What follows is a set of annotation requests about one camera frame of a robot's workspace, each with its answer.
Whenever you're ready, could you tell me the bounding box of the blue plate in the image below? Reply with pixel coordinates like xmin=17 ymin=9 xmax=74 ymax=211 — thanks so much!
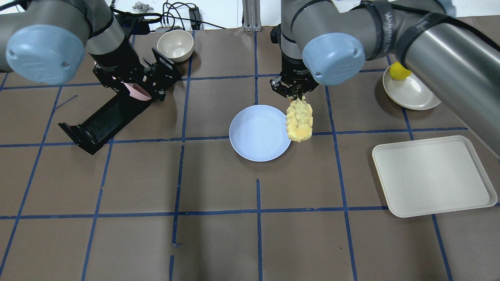
xmin=229 ymin=105 xmax=291 ymax=162

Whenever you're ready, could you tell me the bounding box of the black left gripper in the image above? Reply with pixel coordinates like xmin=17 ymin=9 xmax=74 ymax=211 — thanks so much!
xmin=92 ymin=49 xmax=182 ymax=101

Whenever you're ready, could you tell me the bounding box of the pink plate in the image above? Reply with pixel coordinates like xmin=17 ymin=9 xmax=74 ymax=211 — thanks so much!
xmin=123 ymin=82 xmax=152 ymax=101

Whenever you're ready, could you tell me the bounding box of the white rectangular tray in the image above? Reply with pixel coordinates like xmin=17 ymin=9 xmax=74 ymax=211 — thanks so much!
xmin=371 ymin=135 xmax=498 ymax=218

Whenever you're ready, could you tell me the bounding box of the cream deep bowl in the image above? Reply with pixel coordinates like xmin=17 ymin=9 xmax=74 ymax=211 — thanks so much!
xmin=156 ymin=30 xmax=194 ymax=62

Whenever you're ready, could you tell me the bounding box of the yellow lemon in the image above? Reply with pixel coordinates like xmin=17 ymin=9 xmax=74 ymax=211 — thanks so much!
xmin=389 ymin=62 xmax=412 ymax=80

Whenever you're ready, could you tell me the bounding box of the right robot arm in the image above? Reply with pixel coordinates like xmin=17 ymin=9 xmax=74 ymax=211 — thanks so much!
xmin=270 ymin=0 xmax=500 ymax=157

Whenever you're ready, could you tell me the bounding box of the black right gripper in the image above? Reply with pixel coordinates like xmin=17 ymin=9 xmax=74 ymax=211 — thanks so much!
xmin=270 ymin=53 xmax=319 ymax=103

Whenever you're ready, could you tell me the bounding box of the yellow bread loaf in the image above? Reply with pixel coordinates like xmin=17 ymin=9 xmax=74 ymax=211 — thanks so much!
xmin=285 ymin=96 xmax=314 ymax=142

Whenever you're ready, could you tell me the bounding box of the white shallow bowl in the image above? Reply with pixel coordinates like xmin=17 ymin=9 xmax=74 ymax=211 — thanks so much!
xmin=382 ymin=66 xmax=441 ymax=110

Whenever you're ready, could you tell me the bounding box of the black cables bundle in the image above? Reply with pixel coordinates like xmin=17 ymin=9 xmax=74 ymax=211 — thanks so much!
xmin=109 ymin=0 xmax=227 ymax=32

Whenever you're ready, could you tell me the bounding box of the aluminium frame post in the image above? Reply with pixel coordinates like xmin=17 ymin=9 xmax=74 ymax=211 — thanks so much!
xmin=242 ymin=0 xmax=262 ymax=32

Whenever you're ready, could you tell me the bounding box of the black dish rack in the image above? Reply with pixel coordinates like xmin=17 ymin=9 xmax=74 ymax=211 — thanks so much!
xmin=59 ymin=92 xmax=161 ymax=155

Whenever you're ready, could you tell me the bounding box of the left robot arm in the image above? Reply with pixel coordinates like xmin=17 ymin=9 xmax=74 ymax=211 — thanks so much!
xmin=1 ymin=0 xmax=180 ymax=101

